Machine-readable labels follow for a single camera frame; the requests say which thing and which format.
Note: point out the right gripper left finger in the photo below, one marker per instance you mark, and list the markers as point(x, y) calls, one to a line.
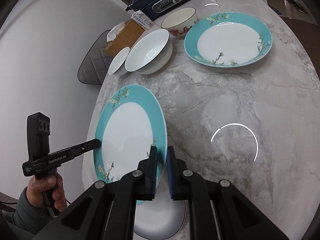
point(106, 211)

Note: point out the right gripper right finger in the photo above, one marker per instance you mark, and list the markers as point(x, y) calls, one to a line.
point(217, 210)

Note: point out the teal floral plate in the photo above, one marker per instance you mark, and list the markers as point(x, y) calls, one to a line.
point(228, 40)
point(130, 124)

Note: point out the small white bowl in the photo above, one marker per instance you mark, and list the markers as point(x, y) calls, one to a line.
point(117, 66)

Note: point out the large white bowl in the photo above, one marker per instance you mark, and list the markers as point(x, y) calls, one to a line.
point(150, 54)

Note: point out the pink floral bowl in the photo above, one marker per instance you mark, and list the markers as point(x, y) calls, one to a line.
point(180, 22)

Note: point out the grey sleeve left forearm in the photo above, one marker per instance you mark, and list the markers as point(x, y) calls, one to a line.
point(27, 220)

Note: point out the person left hand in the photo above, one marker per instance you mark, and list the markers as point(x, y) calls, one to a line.
point(38, 187)

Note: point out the grey rimmed plate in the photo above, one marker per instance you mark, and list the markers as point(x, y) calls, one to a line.
point(159, 219)

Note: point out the grey quilted chair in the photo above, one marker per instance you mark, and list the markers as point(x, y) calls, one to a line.
point(95, 65)

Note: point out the wooden tissue box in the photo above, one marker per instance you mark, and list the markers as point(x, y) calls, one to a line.
point(126, 38)

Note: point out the small milk carton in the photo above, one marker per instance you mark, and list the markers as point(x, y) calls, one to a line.
point(141, 19)

